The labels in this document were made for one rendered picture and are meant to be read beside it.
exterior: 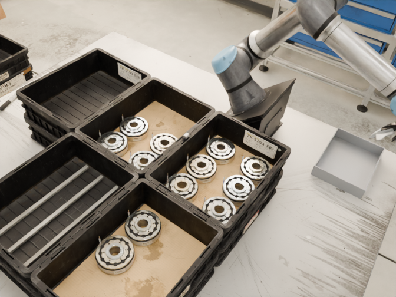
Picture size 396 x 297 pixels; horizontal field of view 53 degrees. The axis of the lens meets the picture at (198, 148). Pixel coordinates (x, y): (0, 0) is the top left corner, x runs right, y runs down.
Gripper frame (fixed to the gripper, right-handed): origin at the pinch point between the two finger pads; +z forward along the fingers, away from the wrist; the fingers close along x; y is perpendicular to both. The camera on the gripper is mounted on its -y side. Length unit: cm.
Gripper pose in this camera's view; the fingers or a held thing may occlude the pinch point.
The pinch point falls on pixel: (386, 148)
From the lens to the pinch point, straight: 158.2
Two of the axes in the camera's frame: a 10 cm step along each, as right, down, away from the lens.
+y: -4.9, 6.0, -6.3
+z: -3.1, 5.6, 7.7
